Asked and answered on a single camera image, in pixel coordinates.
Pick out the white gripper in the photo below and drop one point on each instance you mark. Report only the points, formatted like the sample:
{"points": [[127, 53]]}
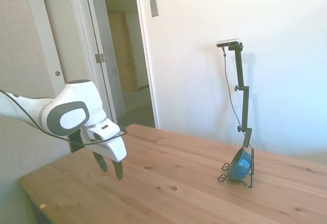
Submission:
{"points": [[115, 148]]}

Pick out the blue bowl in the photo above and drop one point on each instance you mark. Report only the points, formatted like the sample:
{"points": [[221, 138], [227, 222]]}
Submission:
{"points": [[238, 166]]}

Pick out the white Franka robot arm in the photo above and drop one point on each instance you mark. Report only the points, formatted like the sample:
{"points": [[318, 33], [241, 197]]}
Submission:
{"points": [[76, 94]]}

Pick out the round brown door knob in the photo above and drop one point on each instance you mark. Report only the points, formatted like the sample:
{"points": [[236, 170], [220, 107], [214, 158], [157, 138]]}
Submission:
{"points": [[58, 73]]}

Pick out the metal door hinge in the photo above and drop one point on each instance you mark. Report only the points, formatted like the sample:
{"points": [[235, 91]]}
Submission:
{"points": [[99, 58]]}

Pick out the wooden hallway door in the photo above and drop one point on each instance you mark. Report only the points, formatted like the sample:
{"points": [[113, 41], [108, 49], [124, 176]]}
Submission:
{"points": [[127, 55]]}

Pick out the white open door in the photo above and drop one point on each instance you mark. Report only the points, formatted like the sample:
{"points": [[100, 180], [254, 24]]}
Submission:
{"points": [[102, 30]]}

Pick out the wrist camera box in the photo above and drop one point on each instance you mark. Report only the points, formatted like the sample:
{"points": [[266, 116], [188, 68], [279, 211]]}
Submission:
{"points": [[75, 142]]}

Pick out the black jointed camera stand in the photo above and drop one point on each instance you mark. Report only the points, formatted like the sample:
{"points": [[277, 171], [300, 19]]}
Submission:
{"points": [[245, 106]]}

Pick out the grey wall switch plate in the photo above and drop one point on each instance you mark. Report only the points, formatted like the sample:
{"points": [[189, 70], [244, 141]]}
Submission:
{"points": [[154, 7]]}

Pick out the silver black stereo camera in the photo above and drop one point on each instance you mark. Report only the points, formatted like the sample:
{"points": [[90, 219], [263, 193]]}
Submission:
{"points": [[228, 43]]}

